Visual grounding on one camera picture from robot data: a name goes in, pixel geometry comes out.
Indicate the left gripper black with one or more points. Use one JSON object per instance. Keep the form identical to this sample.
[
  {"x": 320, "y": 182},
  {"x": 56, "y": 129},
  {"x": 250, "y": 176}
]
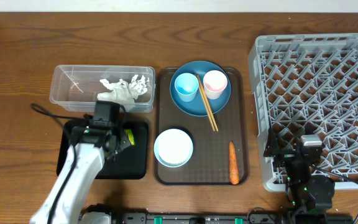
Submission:
[{"x": 113, "y": 156}]

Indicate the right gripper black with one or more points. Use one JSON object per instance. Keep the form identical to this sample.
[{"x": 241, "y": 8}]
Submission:
[{"x": 272, "y": 149}]

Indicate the yellow foil snack wrapper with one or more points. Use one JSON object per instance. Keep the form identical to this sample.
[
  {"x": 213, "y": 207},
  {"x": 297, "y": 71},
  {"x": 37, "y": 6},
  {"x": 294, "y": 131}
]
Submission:
[{"x": 130, "y": 136}]

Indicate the white paper napkin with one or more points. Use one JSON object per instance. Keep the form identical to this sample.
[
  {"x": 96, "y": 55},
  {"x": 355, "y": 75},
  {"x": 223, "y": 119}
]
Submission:
[{"x": 123, "y": 92}]

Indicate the light blue bowl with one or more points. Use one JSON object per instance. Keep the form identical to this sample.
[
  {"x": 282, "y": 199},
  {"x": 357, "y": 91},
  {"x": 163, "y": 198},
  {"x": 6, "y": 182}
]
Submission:
[{"x": 173, "y": 148}]

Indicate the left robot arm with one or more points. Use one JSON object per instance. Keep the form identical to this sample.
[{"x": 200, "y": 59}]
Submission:
[{"x": 90, "y": 147}]

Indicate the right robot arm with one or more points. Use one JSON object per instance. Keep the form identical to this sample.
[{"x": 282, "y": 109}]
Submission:
[{"x": 306, "y": 191}]

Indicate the grey dishwasher rack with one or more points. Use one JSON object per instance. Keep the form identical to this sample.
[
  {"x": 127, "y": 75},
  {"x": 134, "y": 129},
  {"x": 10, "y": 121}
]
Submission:
[{"x": 309, "y": 81}]

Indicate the black plastic tray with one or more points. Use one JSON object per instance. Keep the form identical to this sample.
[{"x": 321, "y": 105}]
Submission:
[{"x": 129, "y": 164}]

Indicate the orange carrot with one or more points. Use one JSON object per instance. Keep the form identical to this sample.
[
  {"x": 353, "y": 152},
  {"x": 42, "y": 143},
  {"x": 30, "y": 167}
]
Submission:
[{"x": 233, "y": 165}]

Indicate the clear plastic bin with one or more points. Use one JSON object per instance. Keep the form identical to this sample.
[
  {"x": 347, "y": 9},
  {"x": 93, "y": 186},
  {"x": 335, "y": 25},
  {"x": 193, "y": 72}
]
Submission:
[{"x": 75, "y": 87}]

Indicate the brown serving tray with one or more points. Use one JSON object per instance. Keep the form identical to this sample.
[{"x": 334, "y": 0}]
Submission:
[{"x": 209, "y": 163}]

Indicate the wooden chopstick left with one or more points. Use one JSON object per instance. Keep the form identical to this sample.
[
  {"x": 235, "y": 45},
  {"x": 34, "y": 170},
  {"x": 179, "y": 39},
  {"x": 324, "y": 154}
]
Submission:
[{"x": 206, "y": 107}]

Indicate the wooden chopstick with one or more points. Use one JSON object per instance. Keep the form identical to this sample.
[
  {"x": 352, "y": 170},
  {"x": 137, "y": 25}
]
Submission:
[
  {"x": 209, "y": 105},
  {"x": 206, "y": 107}
]

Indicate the dark blue plate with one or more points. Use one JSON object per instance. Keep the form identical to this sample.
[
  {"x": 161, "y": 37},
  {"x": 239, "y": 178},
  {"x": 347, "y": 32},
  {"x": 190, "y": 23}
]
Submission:
[{"x": 196, "y": 106}]

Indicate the pink cup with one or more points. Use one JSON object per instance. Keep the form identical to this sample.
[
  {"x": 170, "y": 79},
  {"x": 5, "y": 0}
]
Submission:
[{"x": 215, "y": 82}]

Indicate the light blue cup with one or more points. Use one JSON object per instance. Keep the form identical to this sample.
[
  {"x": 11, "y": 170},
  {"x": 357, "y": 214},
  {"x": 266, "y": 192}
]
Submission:
[{"x": 186, "y": 85}]

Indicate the wooden chopstick right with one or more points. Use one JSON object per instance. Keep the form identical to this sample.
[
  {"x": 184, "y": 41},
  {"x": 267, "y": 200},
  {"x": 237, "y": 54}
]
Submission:
[{"x": 209, "y": 105}]

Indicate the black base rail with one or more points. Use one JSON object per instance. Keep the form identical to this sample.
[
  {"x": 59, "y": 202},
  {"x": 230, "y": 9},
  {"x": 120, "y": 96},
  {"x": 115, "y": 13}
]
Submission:
[{"x": 104, "y": 214}]

